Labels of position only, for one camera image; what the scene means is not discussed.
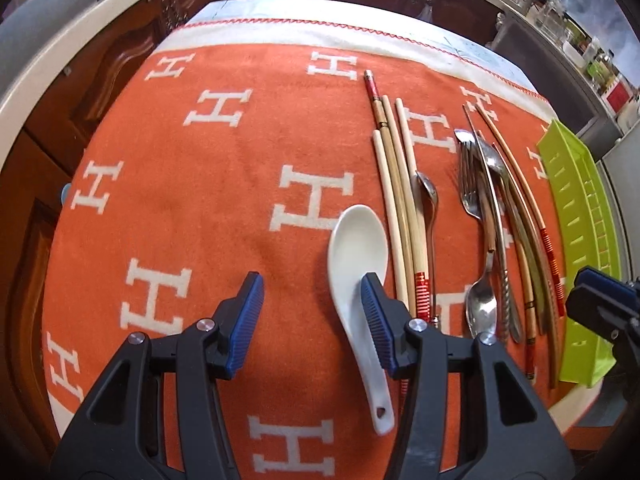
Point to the plain brown wooden chopstick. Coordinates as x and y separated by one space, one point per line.
552 355

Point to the red box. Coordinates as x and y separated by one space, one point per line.
619 96

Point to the bundle of wooden chopsticks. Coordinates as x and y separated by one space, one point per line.
400 170

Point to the dark brown red-tipped chopstick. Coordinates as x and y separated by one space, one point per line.
372 92

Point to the pale table cover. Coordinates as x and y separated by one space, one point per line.
300 10

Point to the light wooden chopstick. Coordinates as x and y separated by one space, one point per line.
406 135
387 195

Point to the white cabinet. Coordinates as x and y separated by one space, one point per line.
622 185

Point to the medium metal spoon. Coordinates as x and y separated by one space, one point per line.
481 307

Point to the grey kitchen appliance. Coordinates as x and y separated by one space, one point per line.
545 70

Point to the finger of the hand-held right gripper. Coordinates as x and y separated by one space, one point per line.
600 300

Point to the orange patterned blanket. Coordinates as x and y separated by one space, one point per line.
225 210

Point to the small metal spoon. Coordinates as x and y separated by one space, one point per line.
427 187

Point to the green plastic utensil tray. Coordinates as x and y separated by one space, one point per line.
575 210

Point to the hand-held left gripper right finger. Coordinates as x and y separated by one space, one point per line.
376 320

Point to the brown chopstick red striped end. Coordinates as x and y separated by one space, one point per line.
550 260

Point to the white ceramic spoon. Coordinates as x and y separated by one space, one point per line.
357 245

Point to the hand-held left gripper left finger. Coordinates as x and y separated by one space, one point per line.
245 325

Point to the metal fork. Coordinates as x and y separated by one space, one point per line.
468 195

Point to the brown chopstick banded end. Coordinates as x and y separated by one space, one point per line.
530 330

